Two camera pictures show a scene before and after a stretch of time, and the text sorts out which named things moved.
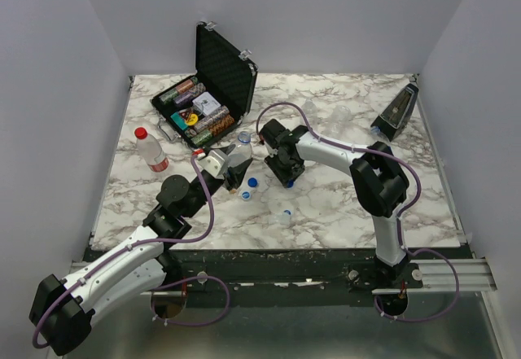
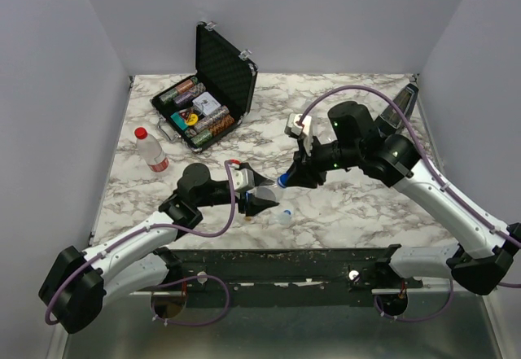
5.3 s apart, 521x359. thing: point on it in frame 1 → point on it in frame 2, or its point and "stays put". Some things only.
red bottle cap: (141, 133) stays put
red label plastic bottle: (151, 150) stays put
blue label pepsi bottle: (242, 151) → (268, 192)
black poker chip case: (203, 106) stays put
